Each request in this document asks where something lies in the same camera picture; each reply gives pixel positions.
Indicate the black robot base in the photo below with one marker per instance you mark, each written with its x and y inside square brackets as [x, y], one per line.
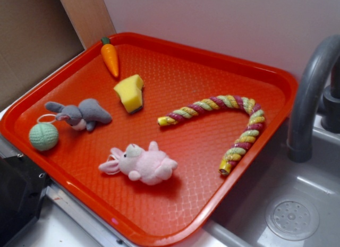
[23, 187]

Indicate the orange toy carrot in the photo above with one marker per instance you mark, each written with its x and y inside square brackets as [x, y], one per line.
[110, 56]

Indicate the orange plastic tray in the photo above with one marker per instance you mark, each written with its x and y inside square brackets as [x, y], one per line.
[174, 76]

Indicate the yellow sponge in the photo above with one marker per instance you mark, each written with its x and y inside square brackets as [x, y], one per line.
[129, 91]

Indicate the pink plush bunny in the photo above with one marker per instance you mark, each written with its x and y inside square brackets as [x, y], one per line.
[150, 167]

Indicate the grey plush bunny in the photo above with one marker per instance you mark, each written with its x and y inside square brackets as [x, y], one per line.
[85, 116]

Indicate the green knitted ball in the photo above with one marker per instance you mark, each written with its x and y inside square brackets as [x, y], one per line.
[44, 135]

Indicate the wooden board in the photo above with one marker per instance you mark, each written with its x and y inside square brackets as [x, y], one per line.
[90, 19]

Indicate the grey toy sink basin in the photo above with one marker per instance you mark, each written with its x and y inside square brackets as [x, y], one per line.
[278, 202]

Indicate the brown cardboard panel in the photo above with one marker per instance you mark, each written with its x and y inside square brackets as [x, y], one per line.
[37, 37]

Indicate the grey toy faucet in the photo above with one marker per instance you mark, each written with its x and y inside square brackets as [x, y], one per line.
[318, 89]

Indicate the multicolour twisted rope toy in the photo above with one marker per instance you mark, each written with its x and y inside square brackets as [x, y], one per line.
[245, 141]

